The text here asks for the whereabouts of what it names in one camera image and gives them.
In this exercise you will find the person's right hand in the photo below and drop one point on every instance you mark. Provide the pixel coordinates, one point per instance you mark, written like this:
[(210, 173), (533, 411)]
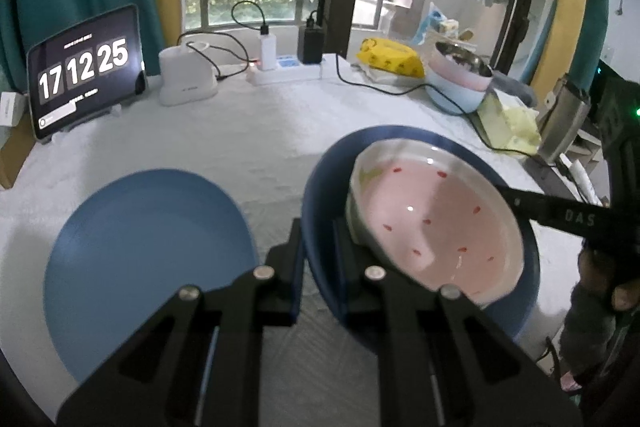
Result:
[(622, 298)]

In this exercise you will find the dark blue bowl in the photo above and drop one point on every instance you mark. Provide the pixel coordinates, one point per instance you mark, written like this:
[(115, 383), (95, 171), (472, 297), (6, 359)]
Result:
[(325, 198)]

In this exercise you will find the cardboard box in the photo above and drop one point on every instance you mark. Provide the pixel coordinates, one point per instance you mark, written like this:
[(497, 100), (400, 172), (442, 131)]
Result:
[(15, 151)]

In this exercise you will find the small white box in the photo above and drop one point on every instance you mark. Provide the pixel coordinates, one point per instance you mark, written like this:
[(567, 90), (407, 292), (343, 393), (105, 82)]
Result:
[(12, 108)]

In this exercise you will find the tablet showing clock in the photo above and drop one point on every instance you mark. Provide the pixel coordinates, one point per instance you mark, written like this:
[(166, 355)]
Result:
[(84, 70)]

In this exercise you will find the steel bowl on stack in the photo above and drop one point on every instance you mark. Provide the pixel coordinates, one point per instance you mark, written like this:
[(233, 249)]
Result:
[(464, 58)]

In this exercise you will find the pink strawberry bowl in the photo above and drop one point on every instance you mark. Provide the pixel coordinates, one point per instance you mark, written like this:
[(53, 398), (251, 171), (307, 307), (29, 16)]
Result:
[(434, 217)]

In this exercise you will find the white humidifier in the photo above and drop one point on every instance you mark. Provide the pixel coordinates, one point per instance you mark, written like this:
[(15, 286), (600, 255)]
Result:
[(188, 74)]

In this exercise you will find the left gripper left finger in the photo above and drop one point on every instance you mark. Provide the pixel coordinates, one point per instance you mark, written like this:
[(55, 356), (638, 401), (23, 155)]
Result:
[(284, 289)]

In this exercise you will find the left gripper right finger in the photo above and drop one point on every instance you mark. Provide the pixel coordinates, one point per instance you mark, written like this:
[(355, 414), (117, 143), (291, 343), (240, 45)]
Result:
[(356, 293)]

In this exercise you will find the white power strip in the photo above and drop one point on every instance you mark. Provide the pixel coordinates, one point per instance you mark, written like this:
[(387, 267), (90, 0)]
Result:
[(288, 69)]

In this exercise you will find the grey cloth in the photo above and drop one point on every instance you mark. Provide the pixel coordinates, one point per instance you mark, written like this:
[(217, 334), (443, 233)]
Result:
[(514, 87)]

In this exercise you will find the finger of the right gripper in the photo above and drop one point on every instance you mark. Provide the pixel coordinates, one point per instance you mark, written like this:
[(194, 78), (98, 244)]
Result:
[(566, 215)]

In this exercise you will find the stacked pastel bowls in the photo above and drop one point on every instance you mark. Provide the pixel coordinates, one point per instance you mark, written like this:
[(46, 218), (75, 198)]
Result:
[(452, 88)]

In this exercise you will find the steel thermos bottle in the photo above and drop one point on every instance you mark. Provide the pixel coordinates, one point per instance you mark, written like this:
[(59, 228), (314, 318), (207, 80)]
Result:
[(563, 112)]

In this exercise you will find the white tube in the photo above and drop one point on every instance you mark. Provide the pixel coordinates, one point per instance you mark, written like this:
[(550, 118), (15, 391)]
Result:
[(581, 179)]

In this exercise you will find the light blue plate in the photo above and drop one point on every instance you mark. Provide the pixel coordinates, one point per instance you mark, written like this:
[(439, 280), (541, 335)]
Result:
[(127, 249)]

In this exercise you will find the pale yellow tissue pack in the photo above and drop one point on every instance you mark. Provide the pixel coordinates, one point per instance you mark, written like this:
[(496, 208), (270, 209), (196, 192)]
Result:
[(508, 123)]

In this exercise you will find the teal curtain right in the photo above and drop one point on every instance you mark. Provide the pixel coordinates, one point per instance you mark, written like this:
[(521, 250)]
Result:
[(590, 44)]

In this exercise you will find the yellow curtain right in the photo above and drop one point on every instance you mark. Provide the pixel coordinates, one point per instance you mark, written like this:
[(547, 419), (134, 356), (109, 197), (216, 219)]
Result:
[(560, 46)]

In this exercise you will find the blue white snack package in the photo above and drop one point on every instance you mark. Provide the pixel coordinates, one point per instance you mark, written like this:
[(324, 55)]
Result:
[(435, 20)]

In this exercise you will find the black power adapter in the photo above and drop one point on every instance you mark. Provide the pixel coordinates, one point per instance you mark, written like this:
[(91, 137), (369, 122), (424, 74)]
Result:
[(310, 41)]

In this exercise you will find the white charger with cable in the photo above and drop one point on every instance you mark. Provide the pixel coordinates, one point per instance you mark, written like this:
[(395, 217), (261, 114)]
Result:
[(267, 56)]

